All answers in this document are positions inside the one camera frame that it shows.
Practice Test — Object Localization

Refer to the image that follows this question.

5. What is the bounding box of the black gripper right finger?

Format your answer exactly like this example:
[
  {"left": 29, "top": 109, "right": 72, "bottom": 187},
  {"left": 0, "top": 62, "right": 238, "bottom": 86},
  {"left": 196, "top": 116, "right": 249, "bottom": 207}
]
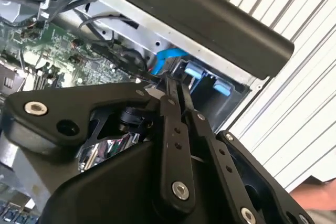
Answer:
[{"left": 177, "top": 82, "right": 316, "bottom": 224}]

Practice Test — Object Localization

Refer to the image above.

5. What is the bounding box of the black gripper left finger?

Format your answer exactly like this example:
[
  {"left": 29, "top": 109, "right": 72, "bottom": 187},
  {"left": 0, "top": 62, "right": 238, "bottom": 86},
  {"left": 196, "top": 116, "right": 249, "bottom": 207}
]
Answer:
[{"left": 2, "top": 74, "right": 198, "bottom": 214}]

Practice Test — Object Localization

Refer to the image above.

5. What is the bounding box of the blue wire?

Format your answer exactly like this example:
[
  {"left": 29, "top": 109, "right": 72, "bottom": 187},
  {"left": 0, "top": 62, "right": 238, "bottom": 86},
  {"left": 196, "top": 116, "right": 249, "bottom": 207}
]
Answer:
[{"left": 151, "top": 47, "right": 188, "bottom": 76}]

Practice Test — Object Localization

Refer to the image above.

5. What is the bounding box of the hard disk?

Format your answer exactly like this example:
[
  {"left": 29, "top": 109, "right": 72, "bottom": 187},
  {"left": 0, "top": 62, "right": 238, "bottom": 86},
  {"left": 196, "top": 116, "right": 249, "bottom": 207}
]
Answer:
[{"left": 181, "top": 60, "right": 249, "bottom": 133}]

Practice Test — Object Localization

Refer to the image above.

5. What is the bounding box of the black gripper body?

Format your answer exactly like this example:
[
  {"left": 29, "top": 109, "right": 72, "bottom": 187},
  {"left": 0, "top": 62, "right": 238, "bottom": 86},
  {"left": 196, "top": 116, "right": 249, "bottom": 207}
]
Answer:
[{"left": 39, "top": 101, "right": 232, "bottom": 224}]

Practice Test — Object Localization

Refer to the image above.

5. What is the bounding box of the person's hand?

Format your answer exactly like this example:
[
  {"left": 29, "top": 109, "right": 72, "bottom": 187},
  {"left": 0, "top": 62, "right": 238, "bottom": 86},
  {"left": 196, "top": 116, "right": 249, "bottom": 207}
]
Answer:
[{"left": 288, "top": 178, "right": 336, "bottom": 211}]

